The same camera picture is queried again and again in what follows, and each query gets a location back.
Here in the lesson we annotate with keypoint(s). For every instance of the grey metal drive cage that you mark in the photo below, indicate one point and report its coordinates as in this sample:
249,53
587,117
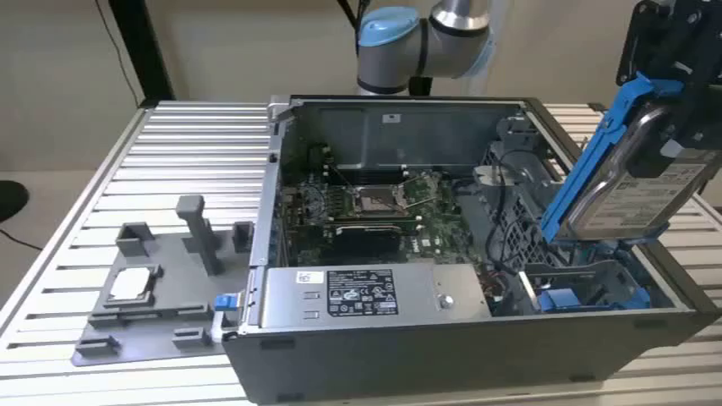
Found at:
524,171

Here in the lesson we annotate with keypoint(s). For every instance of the silver power supply unit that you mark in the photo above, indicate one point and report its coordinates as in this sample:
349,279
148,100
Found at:
281,296

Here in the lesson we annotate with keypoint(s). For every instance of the thin metal locking lever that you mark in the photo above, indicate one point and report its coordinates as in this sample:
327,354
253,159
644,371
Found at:
340,175

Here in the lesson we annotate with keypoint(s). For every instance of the green motherboard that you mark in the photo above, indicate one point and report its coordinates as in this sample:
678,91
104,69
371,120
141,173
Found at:
434,237

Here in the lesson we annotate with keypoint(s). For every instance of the CPU socket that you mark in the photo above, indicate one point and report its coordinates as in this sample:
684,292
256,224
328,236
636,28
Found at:
375,201

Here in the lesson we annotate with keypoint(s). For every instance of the blue carrier in disk bay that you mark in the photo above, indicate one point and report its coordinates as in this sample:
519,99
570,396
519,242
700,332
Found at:
558,301

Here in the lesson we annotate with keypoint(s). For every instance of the black open PC case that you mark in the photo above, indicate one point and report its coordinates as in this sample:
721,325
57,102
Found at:
451,359

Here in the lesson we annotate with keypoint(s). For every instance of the black upright frame post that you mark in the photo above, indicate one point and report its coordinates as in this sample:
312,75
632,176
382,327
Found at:
140,51

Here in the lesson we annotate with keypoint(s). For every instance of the silver CPU chip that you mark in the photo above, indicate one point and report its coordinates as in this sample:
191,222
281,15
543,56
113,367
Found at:
131,285

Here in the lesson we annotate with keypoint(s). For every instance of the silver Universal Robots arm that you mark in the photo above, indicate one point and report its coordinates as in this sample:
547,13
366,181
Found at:
388,59

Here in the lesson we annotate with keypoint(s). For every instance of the black graphics card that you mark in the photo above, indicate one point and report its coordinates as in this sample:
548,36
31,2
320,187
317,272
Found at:
360,247

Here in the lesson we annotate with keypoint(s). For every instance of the hard disk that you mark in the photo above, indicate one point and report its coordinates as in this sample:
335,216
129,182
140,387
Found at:
636,199

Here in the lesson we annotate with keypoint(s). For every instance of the grey parts rack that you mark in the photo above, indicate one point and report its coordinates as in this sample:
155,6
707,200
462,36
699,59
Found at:
169,338

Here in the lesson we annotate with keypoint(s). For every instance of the blue case latch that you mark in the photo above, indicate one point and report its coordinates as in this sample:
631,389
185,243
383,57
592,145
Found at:
224,303

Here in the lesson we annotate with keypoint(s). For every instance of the black round chair base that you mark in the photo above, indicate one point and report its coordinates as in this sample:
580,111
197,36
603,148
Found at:
11,201

